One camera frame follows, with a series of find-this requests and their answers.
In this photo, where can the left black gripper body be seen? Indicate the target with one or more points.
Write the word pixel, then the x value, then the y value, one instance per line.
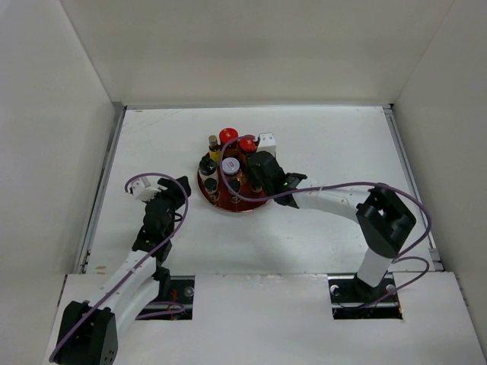
pixel 175 200

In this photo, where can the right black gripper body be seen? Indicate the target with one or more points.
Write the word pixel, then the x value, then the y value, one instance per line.
pixel 267 189

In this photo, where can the brown spice bottle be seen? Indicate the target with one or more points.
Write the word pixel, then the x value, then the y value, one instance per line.
pixel 234 191

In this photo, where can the white lid sauce jar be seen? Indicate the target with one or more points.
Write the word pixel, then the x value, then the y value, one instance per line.
pixel 230 168

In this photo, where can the red lid chili sauce jar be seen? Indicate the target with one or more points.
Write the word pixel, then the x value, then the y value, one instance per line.
pixel 226 135

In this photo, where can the small yellow label oil bottle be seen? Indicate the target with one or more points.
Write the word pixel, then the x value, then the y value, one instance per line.
pixel 214 148

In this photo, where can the small black cap spice jar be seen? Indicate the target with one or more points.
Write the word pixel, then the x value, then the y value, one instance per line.
pixel 211 188

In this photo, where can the clear bottle black pump cap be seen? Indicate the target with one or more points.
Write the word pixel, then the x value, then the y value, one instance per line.
pixel 207 169

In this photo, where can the black cap spice bottle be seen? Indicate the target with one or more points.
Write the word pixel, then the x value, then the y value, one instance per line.
pixel 256 188

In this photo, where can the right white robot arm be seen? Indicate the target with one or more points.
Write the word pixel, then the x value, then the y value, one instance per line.
pixel 384 220

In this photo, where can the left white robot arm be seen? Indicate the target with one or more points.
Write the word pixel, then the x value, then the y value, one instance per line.
pixel 89 330

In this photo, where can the round red tray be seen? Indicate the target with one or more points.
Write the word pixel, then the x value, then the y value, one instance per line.
pixel 224 202

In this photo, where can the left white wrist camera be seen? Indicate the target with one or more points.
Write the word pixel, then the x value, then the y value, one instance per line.
pixel 142 189

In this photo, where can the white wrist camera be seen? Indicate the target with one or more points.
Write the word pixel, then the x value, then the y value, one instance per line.
pixel 142 189
pixel 267 143

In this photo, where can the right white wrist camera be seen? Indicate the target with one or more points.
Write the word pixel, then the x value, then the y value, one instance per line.
pixel 267 143

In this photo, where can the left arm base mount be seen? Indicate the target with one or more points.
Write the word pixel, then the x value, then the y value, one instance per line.
pixel 174 303

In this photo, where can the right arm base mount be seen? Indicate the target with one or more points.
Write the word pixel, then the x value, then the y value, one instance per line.
pixel 351 299

